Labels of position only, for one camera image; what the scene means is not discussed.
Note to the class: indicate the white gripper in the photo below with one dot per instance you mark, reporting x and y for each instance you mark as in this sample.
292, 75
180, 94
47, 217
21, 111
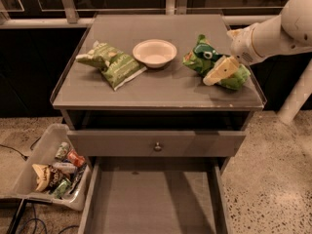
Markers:
244, 47

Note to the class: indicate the green rice chip bag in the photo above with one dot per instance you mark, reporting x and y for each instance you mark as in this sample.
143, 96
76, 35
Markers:
202, 59

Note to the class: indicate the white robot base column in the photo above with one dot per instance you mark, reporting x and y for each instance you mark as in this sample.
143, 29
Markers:
300, 93

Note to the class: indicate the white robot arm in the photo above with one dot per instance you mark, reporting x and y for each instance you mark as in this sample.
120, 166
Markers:
289, 33

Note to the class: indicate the grey drawer cabinet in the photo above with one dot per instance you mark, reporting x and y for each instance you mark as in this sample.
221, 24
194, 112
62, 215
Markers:
172, 98

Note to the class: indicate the round metal drawer knob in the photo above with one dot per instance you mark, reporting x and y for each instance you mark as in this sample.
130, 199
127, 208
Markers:
157, 147

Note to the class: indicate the green jalapeno chip bag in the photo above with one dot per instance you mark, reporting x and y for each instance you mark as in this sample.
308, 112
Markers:
117, 67

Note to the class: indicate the grey top drawer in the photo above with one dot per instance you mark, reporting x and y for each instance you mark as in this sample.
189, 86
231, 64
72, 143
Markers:
141, 143

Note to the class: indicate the grey open middle drawer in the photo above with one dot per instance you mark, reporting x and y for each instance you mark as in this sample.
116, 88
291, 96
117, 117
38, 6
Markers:
155, 196

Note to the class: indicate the dark blue snack bag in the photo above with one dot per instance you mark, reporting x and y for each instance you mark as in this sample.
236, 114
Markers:
77, 178

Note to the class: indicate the brown chip bag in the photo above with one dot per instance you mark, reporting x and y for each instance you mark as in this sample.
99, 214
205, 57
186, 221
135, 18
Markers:
48, 177

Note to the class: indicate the white paper bowl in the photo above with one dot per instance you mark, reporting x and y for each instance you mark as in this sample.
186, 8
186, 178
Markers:
155, 53

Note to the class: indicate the orange soda can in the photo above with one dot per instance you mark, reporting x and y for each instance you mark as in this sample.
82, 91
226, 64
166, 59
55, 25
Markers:
75, 159

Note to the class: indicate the green soda can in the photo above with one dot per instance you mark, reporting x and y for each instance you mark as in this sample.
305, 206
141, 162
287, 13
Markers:
62, 151

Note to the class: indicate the white snack packet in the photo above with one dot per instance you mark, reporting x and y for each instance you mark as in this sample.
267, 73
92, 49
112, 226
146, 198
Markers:
66, 168

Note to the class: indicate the clear plastic storage bin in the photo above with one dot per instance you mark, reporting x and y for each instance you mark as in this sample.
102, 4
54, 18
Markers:
43, 155

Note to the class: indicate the green can lower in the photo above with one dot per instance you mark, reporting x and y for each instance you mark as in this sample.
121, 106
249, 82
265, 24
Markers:
62, 188

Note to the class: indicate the metal window frame rail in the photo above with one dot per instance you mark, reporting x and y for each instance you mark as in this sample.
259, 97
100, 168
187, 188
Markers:
49, 13

